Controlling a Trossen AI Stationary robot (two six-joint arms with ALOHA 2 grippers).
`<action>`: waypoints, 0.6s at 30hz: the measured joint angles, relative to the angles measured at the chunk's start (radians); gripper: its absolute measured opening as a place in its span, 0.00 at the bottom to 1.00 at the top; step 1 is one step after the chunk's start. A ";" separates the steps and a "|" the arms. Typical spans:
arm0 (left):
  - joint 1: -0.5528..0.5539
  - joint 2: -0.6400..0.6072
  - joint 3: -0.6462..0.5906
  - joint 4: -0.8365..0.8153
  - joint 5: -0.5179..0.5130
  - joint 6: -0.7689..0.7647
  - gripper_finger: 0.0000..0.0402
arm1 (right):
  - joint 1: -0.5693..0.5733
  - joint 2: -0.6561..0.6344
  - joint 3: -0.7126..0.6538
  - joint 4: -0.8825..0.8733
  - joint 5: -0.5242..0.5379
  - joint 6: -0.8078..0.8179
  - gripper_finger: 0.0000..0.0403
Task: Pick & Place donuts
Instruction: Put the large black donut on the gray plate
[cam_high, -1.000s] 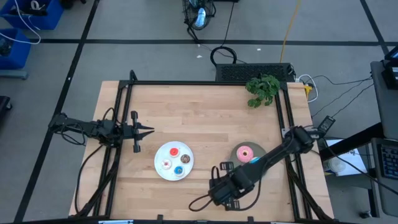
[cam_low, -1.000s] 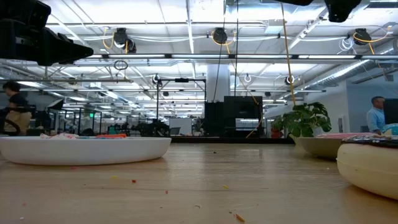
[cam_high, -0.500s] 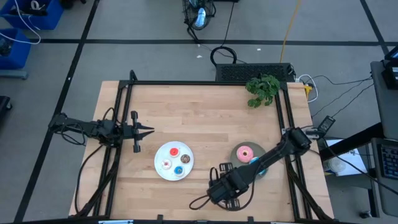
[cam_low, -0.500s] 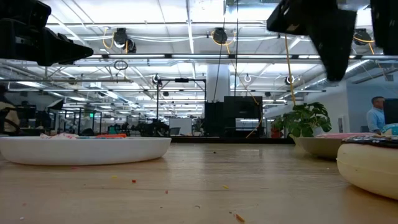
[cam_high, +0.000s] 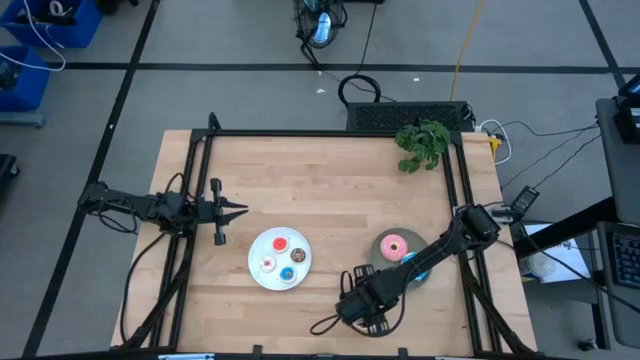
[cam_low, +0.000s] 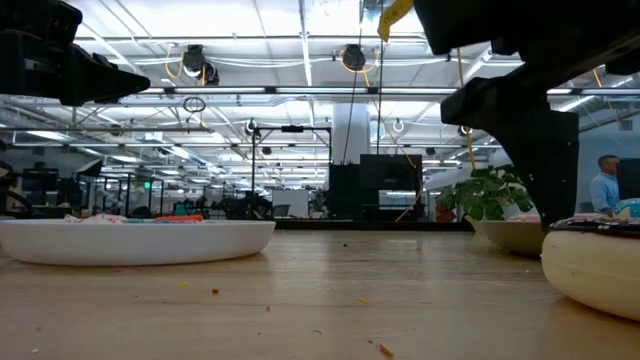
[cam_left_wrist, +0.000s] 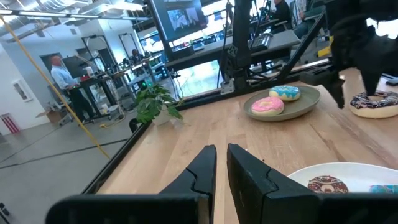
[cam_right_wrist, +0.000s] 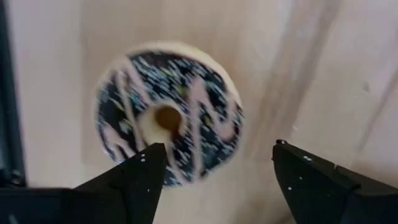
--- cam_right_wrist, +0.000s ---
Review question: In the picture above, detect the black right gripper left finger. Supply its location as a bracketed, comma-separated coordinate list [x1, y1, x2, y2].
[0, 142, 169, 224]

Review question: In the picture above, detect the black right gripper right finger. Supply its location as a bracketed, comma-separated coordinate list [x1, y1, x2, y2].
[271, 139, 398, 224]

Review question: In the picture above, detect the large chocolate drizzled donut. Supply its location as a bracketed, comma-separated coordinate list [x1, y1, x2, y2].
[93, 40, 246, 189]

